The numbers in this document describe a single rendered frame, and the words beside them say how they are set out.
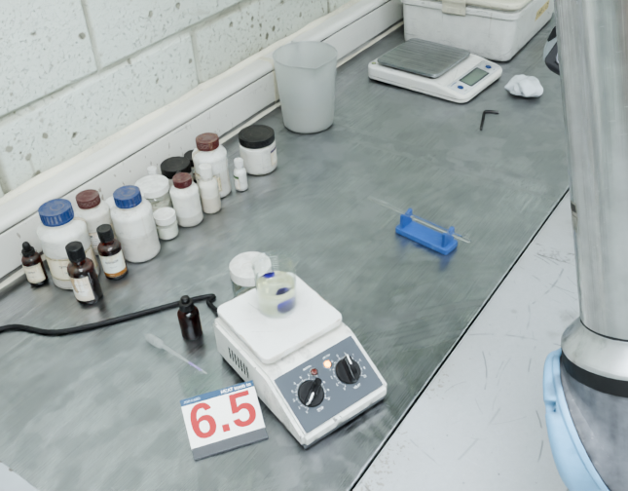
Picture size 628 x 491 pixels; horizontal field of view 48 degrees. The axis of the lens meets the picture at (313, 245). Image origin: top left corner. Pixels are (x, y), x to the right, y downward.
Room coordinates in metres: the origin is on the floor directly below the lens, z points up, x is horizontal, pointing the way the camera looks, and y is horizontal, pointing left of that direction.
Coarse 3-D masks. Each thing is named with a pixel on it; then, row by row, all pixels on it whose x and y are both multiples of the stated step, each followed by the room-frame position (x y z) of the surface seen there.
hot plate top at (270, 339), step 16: (304, 288) 0.69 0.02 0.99; (224, 304) 0.67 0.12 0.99; (240, 304) 0.67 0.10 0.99; (256, 304) 0.67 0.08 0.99; (304, 304) 0.66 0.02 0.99; (320, 304) 0.66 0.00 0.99; (224, 320) 0.64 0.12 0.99; (240, 320) 0.64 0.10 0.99; (256, 320) 0.64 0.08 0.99; (272, 320) 0.64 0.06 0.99; (288, 320) 0.63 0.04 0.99; (304, 320) 0.63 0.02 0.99; (320, 320) 0.63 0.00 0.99; (336, 320) 0.63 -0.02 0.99; (240, 336) 0.61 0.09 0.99; (256, 336) 0.61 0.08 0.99; (272, 336) 0.61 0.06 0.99; (288, 336) 0.60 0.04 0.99; (304, 336) 0.60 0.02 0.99; (256, 352) 0.58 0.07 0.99; (272, 352) 0.58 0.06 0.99; (288, 352) 0.58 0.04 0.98
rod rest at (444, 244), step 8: (408, 208) 0.93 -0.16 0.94; (400, 216) 0.92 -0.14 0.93; (408, 216) 0.92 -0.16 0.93; (400, 224) 0.92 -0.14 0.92; (408, 224) 0.92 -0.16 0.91; (416, 224) 0.92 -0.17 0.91; (400, 232) 0.91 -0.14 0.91; (408, 232) 0.90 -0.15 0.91; (416, 232) 0.90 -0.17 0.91; (424, 232) 0.90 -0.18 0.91; (432, 232) 0.90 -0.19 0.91; (416, 240) 0.89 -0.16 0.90; (424, 240) 0.88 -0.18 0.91; (432, 240) 0.88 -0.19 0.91; (440, 240) 0.88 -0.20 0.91; (448, 240) 0.86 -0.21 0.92; (456, 240) 0.88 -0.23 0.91; (432, 248) 0.87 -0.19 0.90; (440, 248) 0.86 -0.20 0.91; (448, 248) 0.85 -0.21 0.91
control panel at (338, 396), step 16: (336, 352) 0.60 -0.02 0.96; (352, 352) 0.60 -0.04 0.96; (304, 368) 0.57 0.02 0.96; (320, 368) 0.58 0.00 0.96; (368, 368) 0.59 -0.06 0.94; (288, 384) 0.55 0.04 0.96; (336, 384) 0.56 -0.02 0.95; (352, 384) 0.57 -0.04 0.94; (368, 384) 0.57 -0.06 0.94; (288, 400) 0.54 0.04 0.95; (336, 400) 0.54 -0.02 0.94; (352, 400) 0.55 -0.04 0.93; (304, 416) 0.52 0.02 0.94; (320, 416) 0.53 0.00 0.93
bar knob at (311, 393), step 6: (318, 378) 0.55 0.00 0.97; (306, 384) 0.56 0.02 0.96; (312, 384) 0.55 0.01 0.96; (318, 384) 0.55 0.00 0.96; (300, 390) 0.55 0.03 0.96; (306, 390) 0.55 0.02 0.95; (312, 390) 0.54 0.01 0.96; (318, 390) 0.55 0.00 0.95; (300, 396) 0.54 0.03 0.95; (306, 396) 0.54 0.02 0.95; (312, 396) 0.53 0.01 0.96; (318, 396) 0.54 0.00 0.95; (306, 402) 0.53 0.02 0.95; (312, 402) 0.53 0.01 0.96; (318, 402) 0.54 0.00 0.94
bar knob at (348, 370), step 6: (342, 360) 0.59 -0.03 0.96; (348, 360) 0.58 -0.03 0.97; (354, 360) 0.59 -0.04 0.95; (336, 366) 0.58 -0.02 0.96; (342, 366) 0.58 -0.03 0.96; (348, 366) 0.57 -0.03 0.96; (354, 366) 0.57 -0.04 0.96; (336, 372) 0.57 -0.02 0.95; (342, 372) 0.57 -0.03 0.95; (348, 372) 0.57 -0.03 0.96; (354, 372) 0.57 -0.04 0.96; (360, 372) 0.58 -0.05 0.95; (342, 378) 0.57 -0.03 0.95; (348, 378) 0.57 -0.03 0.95; (354, 378) 0.56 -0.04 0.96
